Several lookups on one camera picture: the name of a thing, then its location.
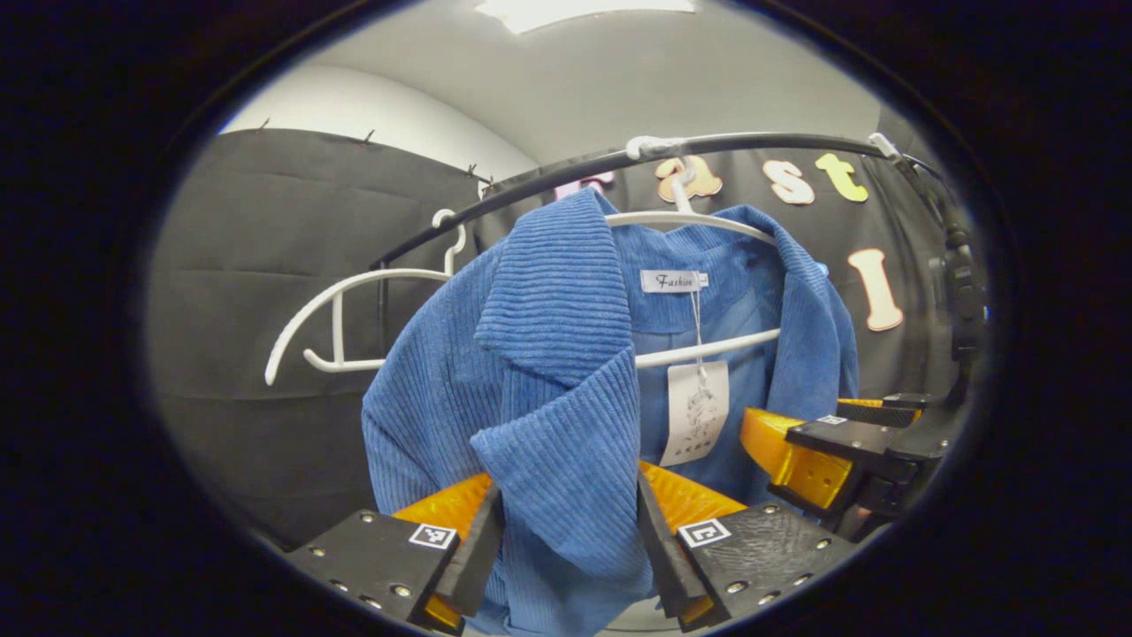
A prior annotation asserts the white paper hang tag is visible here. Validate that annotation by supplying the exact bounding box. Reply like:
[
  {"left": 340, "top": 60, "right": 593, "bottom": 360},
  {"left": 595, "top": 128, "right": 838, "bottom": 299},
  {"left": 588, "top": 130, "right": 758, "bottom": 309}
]
[{"left": 659, "top": 358, "right": 731, "bottom": 468}]

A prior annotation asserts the black backdrop cloth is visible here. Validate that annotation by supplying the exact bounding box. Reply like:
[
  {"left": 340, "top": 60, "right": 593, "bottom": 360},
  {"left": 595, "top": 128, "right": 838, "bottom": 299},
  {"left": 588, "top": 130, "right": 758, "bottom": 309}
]
[{"left": 146, "top": 128, "right": 983, "bottom": 549}]

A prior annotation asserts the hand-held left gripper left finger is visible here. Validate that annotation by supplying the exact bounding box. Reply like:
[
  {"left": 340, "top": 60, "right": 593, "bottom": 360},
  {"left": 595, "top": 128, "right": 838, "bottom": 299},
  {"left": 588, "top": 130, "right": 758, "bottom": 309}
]
[{"left": 285, "top": 473, "right": 507, "bottom": 636}]

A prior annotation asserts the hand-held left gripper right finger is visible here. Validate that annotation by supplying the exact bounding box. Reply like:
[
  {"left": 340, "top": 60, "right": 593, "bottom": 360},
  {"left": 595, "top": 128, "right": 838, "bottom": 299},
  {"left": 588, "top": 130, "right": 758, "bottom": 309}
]
[{"left": 637, "top": 460, "right": 857, "bottom": 631}]

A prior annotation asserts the white plastic clothes hanger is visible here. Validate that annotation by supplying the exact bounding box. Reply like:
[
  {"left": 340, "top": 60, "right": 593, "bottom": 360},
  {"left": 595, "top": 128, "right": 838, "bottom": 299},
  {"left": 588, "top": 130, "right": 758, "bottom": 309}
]
[
  {"left": 606, "top": 157, "right": 784, "bottom": 370},
  {"left": 264, "top": 209, "right": 467, "bottom": 387}
]

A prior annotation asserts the large ceiling light panel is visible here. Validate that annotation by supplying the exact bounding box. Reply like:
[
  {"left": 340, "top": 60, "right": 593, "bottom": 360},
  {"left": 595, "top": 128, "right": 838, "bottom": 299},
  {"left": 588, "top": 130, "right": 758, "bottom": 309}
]
[{"left": 475, "top": 0, "right": 697, "bottom": 35}]

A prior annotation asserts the black metal clothes rack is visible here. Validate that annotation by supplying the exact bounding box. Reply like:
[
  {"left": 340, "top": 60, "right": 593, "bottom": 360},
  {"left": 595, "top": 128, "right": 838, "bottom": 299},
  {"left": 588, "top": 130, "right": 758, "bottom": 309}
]
[{"left": 370, "top": 131, "right": 960, "bottom": 355}]

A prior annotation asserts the blue corduroy jacket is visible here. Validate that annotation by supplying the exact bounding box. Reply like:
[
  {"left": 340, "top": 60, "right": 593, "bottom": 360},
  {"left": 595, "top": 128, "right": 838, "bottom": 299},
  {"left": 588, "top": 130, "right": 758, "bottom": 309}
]
[{"left": 361, "top": 188, "right": 860, "bottom": 637}]

